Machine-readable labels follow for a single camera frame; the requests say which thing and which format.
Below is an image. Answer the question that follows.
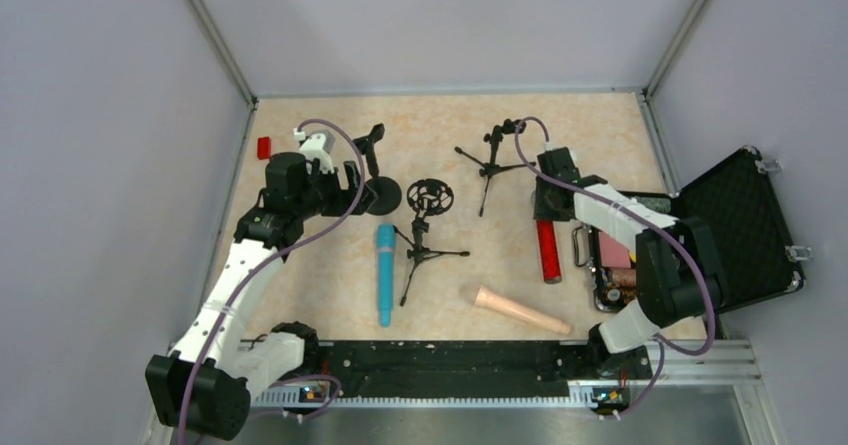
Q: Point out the red glitter microphone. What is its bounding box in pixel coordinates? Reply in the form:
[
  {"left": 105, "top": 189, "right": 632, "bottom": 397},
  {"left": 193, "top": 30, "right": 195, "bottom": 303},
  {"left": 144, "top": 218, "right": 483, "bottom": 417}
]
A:
[{"left": 536, "top": 220, "right": 562, "bottom": 284}]

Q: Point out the shock mount tripod stand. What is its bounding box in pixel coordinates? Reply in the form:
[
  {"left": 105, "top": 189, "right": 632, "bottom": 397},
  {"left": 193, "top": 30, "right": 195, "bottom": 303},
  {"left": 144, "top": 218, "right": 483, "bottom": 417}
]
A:
[{"left": 394, "top": 178, "right": 471, "bottom": 307}]

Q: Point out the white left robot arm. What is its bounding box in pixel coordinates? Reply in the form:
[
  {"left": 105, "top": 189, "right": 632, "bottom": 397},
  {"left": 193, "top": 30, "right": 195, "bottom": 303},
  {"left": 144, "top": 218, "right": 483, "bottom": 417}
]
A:
[{"left": 145, "top": 149, "right": 373, "bottom": 440}]

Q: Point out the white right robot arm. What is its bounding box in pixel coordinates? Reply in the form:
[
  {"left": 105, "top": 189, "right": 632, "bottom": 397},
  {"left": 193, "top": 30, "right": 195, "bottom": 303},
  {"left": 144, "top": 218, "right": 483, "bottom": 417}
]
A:
[{"left": 531, "top": 147, "right": 730, "bottom": 372}]

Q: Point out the round base mic stand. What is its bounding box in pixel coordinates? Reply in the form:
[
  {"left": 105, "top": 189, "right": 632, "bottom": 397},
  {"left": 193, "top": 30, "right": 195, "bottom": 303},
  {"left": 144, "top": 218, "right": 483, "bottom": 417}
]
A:
[{"left": 354, "top": 123, "right": 402, "bottom": 216}]

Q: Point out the black tripod mic stand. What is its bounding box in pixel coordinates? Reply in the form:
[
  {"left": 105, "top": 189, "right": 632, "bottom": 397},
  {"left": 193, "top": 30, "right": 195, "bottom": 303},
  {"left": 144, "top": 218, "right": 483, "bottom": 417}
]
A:
[{"left": 454, "top": 119, "right": 526, "bottom": 217}]

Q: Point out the blue microphone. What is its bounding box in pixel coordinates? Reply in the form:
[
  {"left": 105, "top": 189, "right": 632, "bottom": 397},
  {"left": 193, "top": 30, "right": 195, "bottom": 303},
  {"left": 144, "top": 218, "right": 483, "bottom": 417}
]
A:
[{"left": 375, "top": 223, "right": 397, "bottom": 328}]

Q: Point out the small red block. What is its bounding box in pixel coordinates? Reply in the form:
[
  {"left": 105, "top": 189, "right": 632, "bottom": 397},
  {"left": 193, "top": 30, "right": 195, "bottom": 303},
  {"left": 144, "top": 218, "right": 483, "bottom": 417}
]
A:
[{"left": 256, "top": 136, "right": 272, "bottom": 160}]

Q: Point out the pink card in case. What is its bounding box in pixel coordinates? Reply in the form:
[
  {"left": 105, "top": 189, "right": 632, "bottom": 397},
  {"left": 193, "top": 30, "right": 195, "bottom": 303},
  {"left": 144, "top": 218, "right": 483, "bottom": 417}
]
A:
[{"left": 598, "top": 231, "right": 632, "bottom": 269}]

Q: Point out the beige microphone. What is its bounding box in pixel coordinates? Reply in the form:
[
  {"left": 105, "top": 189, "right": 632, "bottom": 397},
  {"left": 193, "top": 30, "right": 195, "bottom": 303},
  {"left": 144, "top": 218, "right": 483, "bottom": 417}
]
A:
[{"left": 459, "top": 285, "right": 572, "bottom": 336}]

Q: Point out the black carrying case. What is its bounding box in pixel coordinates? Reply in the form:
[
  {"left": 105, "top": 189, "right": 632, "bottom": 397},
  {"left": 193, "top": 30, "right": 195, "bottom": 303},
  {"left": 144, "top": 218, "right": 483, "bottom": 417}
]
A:
[{"left": 572, "top": 146, "right": 810, "bottom": 313}]

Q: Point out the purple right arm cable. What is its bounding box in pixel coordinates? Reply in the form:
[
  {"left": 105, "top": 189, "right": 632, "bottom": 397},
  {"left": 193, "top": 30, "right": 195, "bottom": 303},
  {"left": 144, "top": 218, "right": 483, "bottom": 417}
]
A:
[{"left": 513, "top": 116, "right": 718, "bottom": 420}]

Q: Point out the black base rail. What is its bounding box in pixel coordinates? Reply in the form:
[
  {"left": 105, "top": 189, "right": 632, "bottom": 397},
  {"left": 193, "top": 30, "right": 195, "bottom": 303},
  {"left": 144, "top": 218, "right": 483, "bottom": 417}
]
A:
[{"left": 309, "top": 340, "right": 652, "bottom": 399}]

